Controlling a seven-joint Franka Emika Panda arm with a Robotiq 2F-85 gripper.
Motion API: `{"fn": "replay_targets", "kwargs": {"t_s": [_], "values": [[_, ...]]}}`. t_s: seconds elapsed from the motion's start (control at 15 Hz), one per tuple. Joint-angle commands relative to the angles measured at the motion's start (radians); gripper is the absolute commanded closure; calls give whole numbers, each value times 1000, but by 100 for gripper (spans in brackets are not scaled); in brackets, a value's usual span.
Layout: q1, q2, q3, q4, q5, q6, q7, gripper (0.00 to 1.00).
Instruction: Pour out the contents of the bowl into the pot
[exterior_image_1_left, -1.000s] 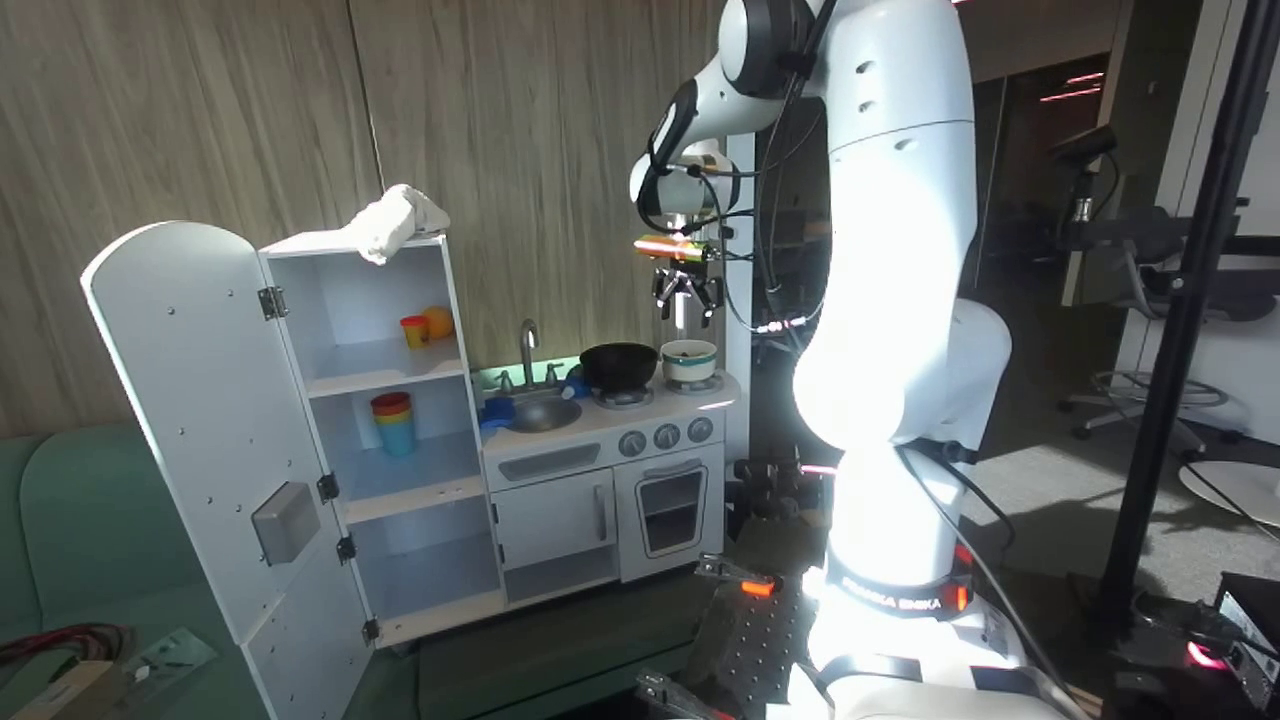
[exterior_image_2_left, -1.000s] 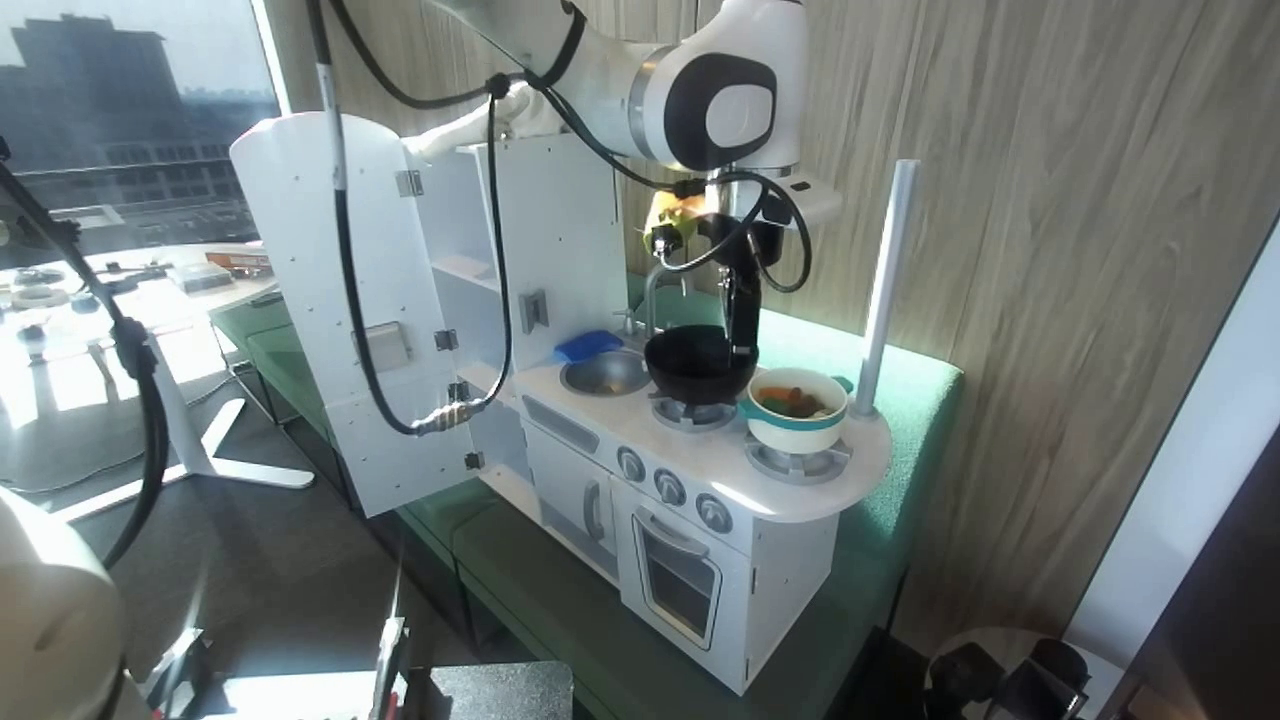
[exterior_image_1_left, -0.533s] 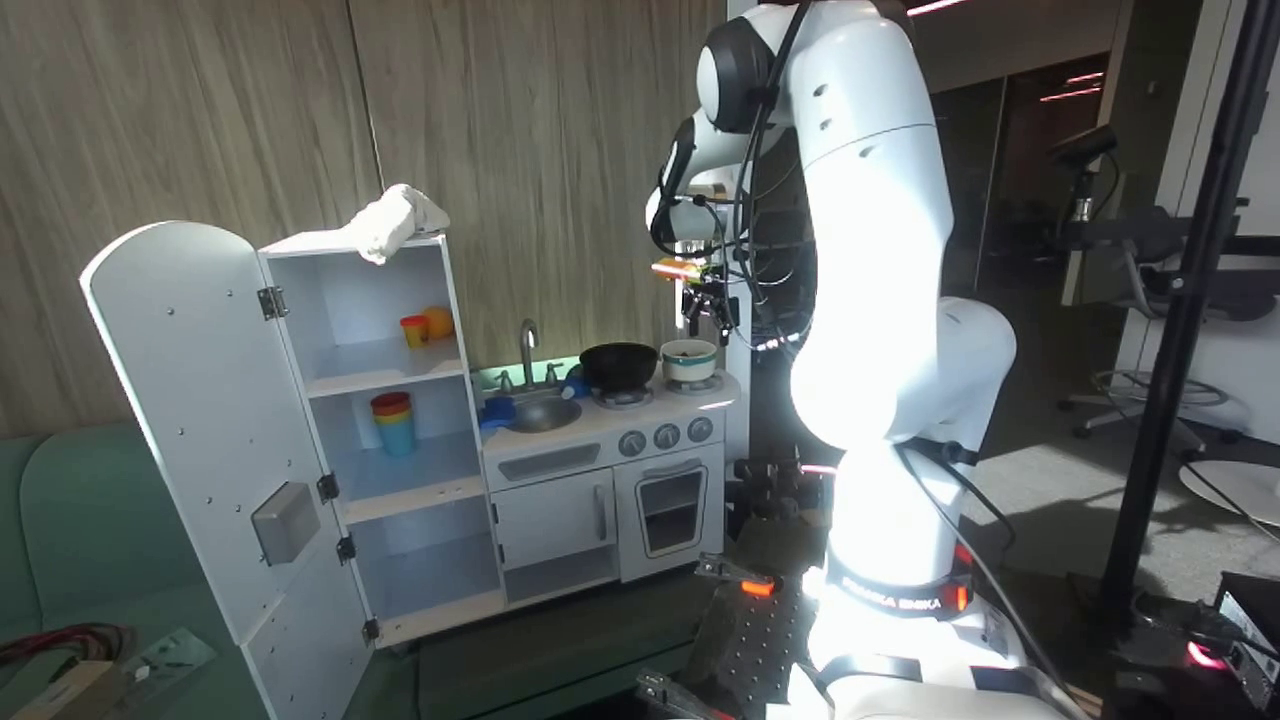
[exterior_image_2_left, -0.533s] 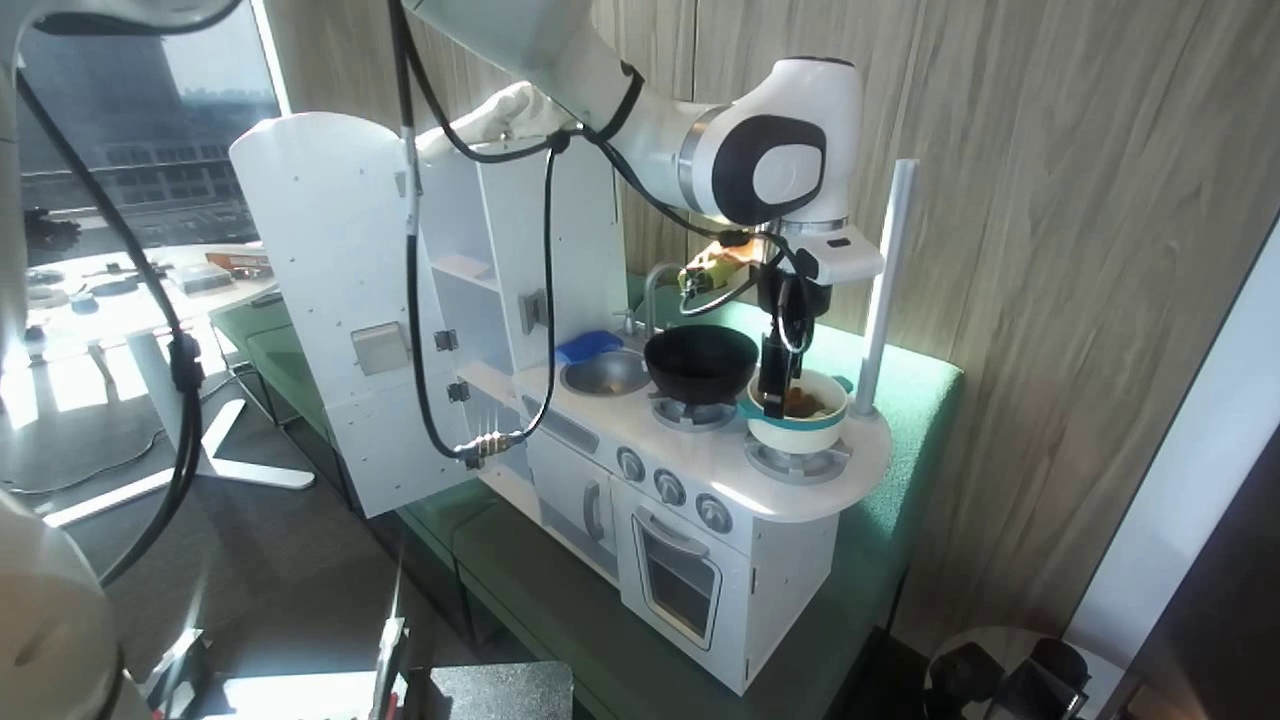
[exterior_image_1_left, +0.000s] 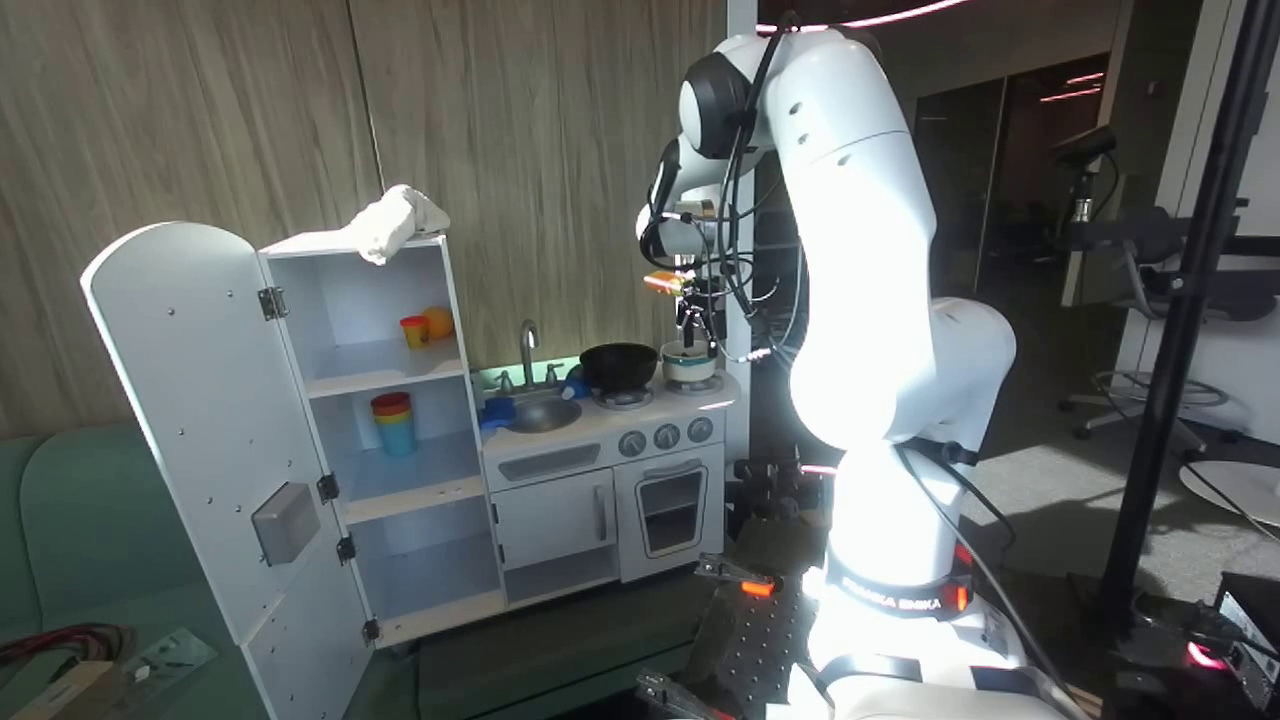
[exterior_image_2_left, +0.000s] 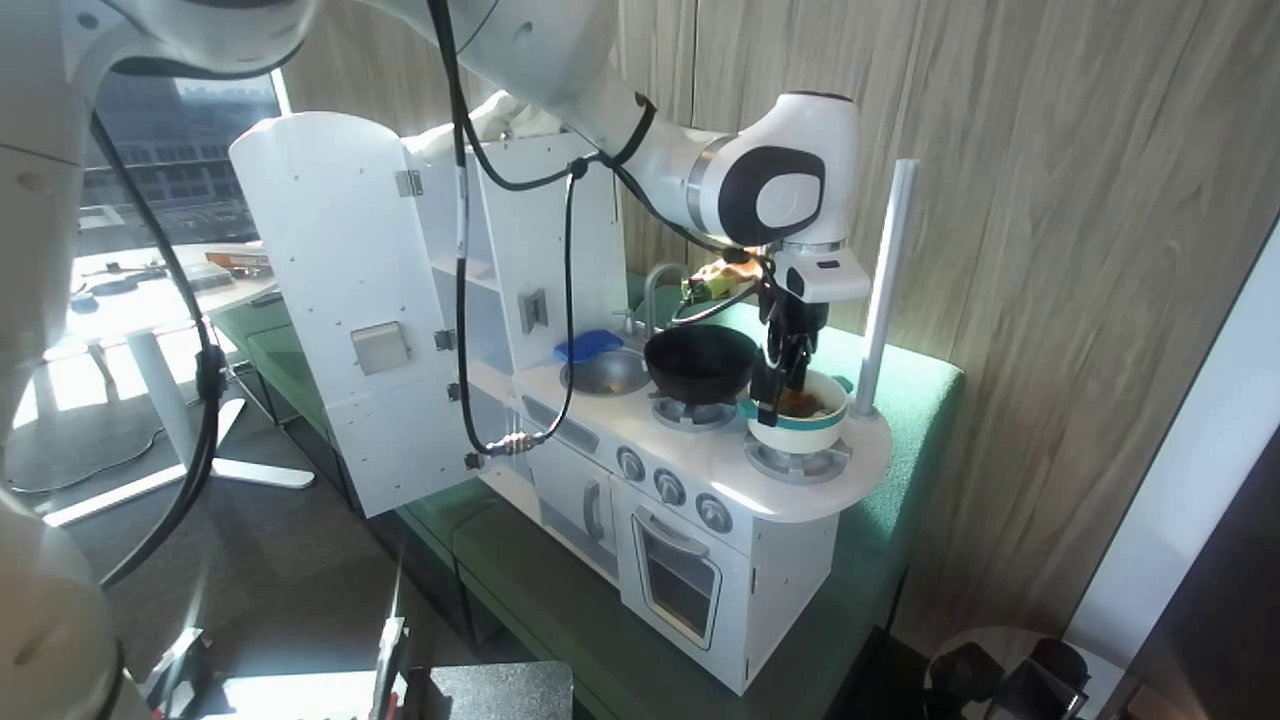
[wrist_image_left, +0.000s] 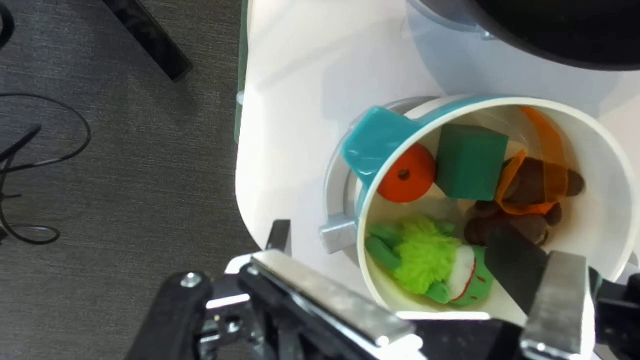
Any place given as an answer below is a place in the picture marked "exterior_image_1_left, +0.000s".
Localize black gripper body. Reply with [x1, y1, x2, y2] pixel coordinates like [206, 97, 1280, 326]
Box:
[670, 268, 732, 334]

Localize black pot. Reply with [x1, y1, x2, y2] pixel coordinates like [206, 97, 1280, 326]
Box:
[576, 342, 663, 401]

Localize silver toy faucet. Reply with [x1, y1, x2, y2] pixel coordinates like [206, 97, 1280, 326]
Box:
[510, 316, 542, 397]

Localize toy oven door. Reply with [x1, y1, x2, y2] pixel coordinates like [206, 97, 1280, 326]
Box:
[613, 443, 732, 590]

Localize blue item beside sink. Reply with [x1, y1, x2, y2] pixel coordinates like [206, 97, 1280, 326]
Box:
[474, 384, 520, 440]

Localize white toy kitchen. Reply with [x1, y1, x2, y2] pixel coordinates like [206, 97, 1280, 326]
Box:
[255, 225, 738, 652]

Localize white toy cabinet door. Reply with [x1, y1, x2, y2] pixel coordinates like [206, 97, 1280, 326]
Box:
[490, 469, 621, 575]

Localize stack of colourful cups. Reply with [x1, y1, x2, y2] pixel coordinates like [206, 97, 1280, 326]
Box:
[369, 388, 420, 462]

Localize white crumpled cloth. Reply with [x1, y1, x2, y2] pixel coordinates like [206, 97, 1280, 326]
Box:
[337, 179, 454, 268]

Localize black office chair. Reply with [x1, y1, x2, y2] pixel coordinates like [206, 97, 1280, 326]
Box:
[1054, 126, 1264, 443]

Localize grey square door plate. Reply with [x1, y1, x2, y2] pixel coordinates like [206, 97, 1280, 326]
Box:
[251, 475, 322, 568]

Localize black stand pole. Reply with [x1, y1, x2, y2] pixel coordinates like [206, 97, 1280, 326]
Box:
[1090, 0, 1280, 631]

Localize white toy cupboard door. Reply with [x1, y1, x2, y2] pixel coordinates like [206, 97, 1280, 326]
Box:
[75, 217, 380, 720]

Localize black controller box red light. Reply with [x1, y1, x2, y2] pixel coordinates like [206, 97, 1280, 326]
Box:
[1177, 572, 1280, 711]

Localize green circuit board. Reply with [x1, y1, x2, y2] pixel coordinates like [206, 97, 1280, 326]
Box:
[123, 630, 221, 679]

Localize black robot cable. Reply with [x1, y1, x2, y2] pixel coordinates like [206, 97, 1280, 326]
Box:
[711, 25, 793, 326]

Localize ring ceiling light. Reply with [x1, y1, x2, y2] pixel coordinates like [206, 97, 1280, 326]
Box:
[757, 0, 967, 42]

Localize red cable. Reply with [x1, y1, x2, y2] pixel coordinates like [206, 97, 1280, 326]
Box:
[0, 623, 127, 673]

